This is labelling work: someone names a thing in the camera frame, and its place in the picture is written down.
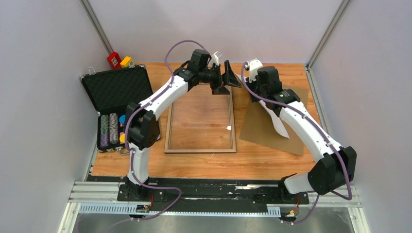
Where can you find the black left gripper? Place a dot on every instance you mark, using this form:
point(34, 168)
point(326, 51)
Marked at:
point(228, 78)

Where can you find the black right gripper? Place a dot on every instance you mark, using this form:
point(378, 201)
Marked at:
point(250, 85)

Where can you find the sunflower photo print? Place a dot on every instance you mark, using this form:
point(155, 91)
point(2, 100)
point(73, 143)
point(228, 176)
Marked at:
point(276, 121)

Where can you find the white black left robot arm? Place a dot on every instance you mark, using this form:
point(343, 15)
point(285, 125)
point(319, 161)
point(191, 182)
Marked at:
point(141, 128)

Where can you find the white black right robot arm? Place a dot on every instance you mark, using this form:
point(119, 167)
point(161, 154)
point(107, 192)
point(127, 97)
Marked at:
point(335, 164)

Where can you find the brown cardboard backing board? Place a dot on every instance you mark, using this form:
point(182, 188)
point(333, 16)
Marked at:
point(259, 126)

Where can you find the yellow toy block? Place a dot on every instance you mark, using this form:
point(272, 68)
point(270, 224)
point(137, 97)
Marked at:
point(127, 62)

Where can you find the blue round chip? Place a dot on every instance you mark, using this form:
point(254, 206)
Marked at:
point(122, 119)

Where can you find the red toy house block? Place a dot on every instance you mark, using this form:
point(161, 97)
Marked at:
point(114, 60)

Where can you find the black poker chip case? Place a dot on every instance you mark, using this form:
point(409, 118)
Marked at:
point(113, 90)

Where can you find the yellow round chip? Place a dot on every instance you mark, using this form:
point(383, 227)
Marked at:
point(122, 137)

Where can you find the grey pink chip stack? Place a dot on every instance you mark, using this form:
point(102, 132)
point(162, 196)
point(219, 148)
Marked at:
point(113, 128)

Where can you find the green purple chip stack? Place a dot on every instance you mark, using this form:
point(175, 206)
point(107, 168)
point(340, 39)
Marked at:
point(104, 131)

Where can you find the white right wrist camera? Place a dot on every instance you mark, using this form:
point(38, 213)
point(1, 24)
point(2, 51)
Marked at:
point(252, 66)

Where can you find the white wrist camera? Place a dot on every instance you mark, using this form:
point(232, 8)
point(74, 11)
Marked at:
point(215, 59)
point(252, 66)

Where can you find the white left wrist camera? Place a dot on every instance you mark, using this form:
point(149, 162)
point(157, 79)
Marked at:
point(215, 59)

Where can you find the wooden picture frame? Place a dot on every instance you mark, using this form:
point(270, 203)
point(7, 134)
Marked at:
point(200, 118)

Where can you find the aluminium rail frame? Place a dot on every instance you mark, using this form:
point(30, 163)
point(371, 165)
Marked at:
point(100, 197)

